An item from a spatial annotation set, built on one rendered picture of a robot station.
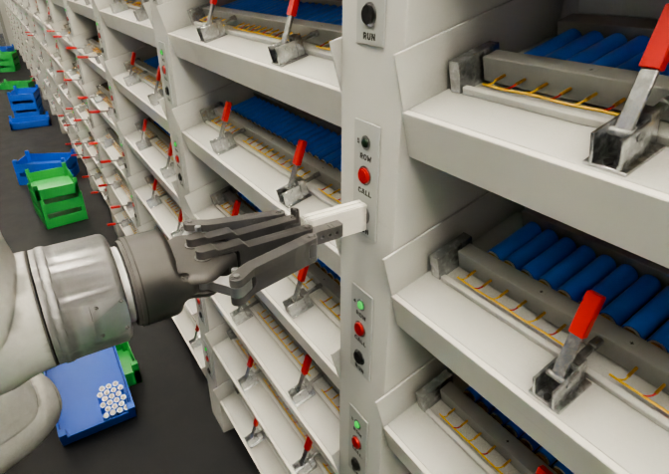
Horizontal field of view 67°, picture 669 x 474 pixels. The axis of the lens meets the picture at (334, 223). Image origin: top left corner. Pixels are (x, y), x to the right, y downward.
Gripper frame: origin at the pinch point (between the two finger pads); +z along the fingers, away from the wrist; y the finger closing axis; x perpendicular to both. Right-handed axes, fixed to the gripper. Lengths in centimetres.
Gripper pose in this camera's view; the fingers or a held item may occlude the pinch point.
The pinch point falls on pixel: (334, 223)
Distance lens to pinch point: 50.3
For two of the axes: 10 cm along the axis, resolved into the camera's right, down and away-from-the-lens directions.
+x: 0.0, -8.9, -4.5
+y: 5.4, 3.8, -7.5
